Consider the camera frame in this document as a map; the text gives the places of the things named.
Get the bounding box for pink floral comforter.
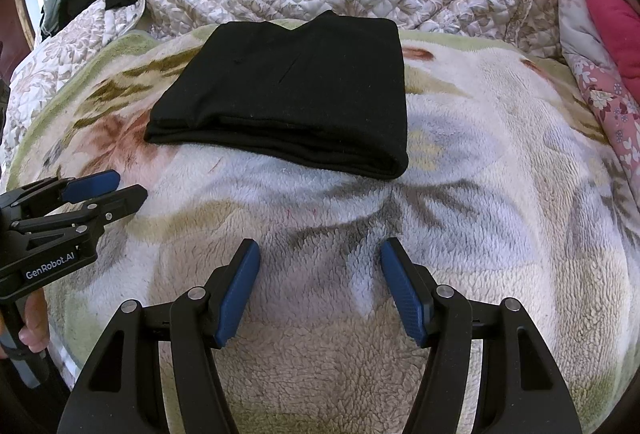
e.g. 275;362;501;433
552;0;640;195

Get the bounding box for person's left hand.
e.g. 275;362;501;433
20;289;50;353

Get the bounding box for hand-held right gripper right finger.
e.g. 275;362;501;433
381;237;583;434

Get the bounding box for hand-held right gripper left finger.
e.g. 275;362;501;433
60;239;261;434

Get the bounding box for floral fleece blanket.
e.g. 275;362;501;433
0;19;640;434

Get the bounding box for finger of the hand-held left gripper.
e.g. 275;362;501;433
12;185;149;235
0;170;121;211

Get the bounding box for wooden headboard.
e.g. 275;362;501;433
11;0;38;52

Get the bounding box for black pants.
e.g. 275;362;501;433
144;10;410;180

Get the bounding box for red pillow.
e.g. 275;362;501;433
586;0;640;88

